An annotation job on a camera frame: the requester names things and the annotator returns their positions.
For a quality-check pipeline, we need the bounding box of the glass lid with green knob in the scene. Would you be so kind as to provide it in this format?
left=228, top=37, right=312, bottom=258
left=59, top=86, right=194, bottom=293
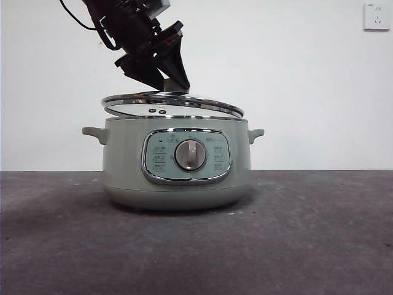
left=101, top=78, right=245, bottom=119

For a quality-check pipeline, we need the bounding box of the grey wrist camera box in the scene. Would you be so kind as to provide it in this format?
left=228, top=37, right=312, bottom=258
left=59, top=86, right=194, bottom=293
left=143, top=0, right=171, bottom=19

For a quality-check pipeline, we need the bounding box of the green electric cooking pot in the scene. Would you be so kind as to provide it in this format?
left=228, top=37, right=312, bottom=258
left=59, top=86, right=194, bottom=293
left=81, top=116, right=265, bottom=211

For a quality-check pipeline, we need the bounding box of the white wall socket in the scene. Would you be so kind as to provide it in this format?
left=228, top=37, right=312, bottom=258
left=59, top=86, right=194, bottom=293
left=364, top=2, right=391, bottom=32

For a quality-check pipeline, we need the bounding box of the black cable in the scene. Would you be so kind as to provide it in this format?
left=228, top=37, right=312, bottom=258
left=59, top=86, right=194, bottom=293
left=59, top=0, right=119, bottom=50

